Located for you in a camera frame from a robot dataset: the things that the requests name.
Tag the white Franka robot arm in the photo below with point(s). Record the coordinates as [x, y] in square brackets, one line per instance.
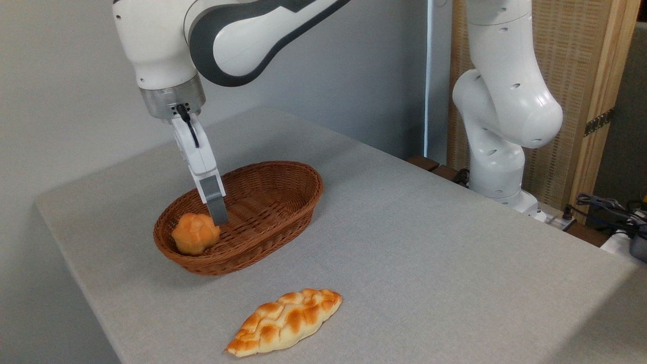
[151, 40]

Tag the metal screen hinge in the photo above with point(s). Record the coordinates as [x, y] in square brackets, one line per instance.
[599, 122]

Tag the round orange bread roll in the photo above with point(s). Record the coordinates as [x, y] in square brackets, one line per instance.
[194, 235]

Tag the white vertical post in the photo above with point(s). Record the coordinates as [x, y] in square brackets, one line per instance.
[437, 76]

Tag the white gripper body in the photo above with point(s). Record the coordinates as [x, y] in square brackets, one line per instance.
[199, 151]

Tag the brown oval wicker basket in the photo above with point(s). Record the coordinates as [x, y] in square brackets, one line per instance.
[273, 217]

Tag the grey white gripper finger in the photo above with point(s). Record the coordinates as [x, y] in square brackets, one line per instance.
[215, 197]

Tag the long braided bread loaf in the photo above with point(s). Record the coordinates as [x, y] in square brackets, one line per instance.
[285, 321]

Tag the white power strip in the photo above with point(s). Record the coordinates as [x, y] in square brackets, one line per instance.
[558, 221]

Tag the woven wooden folding screen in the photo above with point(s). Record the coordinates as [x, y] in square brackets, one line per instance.
[571, 50]

